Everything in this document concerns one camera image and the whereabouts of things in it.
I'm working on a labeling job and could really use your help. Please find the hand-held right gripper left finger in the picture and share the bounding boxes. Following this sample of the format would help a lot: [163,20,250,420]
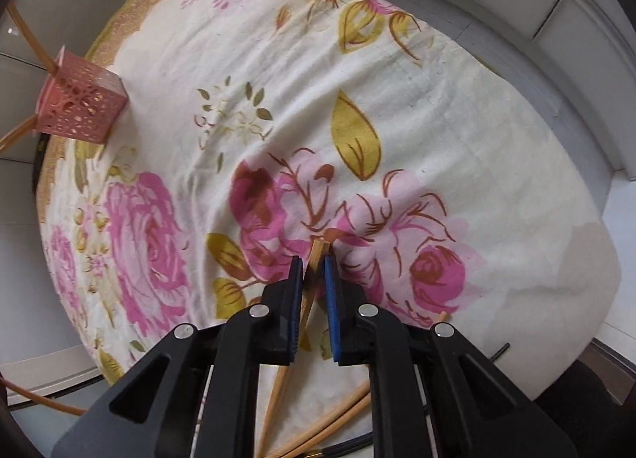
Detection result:
[51,255,305,458]

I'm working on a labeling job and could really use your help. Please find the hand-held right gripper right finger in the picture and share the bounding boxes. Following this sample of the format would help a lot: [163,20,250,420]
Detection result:
[323,254,578,458]

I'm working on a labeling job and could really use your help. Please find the light bamboo chopstick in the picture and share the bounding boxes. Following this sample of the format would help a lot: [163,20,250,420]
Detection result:
[0,115,41,151]
[0,376,87,416]
[256,238,331,458]
[7,2,63,76]

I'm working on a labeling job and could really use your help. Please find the pink perforated utensil holder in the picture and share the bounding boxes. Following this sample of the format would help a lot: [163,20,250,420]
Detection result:
[32,45,127,145]

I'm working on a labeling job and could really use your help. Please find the row of wooden chopsticks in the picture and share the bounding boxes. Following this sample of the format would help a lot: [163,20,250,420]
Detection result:
[268,311,452,458]

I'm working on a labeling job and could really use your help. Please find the floral printed cloth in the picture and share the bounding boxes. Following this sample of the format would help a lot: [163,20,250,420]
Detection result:
[37,0,624,458]

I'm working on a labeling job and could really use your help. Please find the person's dark trouser leg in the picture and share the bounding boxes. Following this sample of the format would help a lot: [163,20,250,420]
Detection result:
[537,356,629,444]

